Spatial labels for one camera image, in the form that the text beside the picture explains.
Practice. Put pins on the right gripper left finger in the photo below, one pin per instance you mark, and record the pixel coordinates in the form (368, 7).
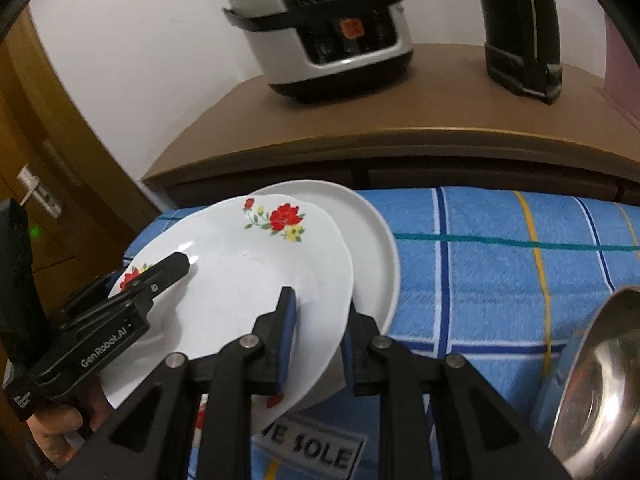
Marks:
(256, 364)

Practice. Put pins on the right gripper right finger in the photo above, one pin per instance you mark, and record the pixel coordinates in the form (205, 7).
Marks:
(376, 365)

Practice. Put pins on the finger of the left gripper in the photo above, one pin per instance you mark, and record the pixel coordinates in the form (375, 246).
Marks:
(149, 284)

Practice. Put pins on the white floral plate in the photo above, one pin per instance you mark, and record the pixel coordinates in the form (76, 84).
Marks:
(242, 252)

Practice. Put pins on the large steel bowl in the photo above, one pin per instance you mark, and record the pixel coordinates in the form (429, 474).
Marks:
(587, 411)

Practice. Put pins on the person's left hand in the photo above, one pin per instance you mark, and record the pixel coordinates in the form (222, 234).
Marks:
(50, 449)

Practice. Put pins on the brown wooden door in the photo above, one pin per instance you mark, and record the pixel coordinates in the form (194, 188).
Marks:
(83, 209)

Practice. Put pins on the plain white plate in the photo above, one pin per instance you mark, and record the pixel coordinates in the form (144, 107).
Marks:
(369, 239)

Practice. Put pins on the blue plaid tablecloth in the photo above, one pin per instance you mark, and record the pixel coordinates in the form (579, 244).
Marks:
(504, 278)

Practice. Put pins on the brown wooden cabinet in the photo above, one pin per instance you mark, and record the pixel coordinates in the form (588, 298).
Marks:
(446, 123)

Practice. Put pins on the white black rice cooker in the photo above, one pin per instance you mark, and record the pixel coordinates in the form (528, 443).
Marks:
(322, 50)

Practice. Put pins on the black thermos flask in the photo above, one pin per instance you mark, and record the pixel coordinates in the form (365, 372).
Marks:
(522, 47)

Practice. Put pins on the pink electric kettle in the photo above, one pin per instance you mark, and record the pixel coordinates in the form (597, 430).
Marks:
(622, 75)

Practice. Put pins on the silver door handle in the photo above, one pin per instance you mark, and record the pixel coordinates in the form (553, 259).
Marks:
(36, 190)

